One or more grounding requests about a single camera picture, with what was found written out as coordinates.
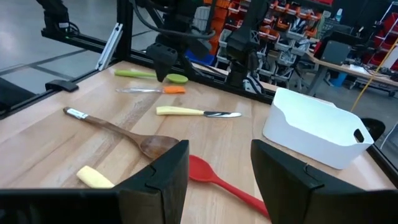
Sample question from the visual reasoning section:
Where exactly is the silver aluminium bracket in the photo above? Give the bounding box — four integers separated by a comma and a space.
95, 22, 124, 72

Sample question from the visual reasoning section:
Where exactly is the red storage shelf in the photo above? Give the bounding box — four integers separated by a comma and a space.
366, 0, 398, 72

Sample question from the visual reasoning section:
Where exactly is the yellow hanging cable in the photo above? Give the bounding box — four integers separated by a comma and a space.
350, 36, 398, 113

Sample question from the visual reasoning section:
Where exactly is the black table edge clip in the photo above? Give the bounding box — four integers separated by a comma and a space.
45, 79, 80, 93

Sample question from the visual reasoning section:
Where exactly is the white plastic bin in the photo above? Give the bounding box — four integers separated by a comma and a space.
262, 87, 375, 170

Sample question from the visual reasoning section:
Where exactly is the yellow sponge block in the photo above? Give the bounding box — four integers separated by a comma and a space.
155, 105, 243, 119

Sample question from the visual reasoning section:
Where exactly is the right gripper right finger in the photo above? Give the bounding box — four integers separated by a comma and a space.
251, 139, 361, 224

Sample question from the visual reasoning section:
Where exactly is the brown wooden spoon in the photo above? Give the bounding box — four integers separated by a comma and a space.
63, 106, 180, 160

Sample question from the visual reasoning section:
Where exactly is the black left camera cable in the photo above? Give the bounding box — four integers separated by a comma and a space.
130, 0, 217, 40

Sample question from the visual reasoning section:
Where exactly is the storage shelf with bins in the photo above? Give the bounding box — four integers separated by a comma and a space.
186, 0, 333, 90

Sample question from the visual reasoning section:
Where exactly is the blue plastic bin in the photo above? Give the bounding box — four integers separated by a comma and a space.
185, 49, 216, 67

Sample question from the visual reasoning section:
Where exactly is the wooden top desk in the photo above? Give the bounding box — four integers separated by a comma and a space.
304, 49, 398, 97

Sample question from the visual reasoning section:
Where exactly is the red silicone spoon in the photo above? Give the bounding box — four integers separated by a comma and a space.
188, 154, 271, 218

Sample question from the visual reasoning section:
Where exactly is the black computer case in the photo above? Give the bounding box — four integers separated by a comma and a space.
313, 29, 354, 65

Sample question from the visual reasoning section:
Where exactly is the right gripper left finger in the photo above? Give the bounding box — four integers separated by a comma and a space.
118, 139, 190, 224

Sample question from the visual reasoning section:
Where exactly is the blue bucket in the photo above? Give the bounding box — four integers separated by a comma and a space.
328, 70, 348, 88

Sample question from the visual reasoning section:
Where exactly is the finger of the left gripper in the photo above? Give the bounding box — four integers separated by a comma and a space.
186, 37, 212, 60
146, 42, 178, 83

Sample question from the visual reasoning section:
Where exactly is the orange spatula clear handle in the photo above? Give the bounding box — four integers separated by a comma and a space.
115, 85, 187, 95

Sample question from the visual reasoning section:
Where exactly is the green silicone spoon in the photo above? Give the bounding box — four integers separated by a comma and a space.
114, 68, 189, 84

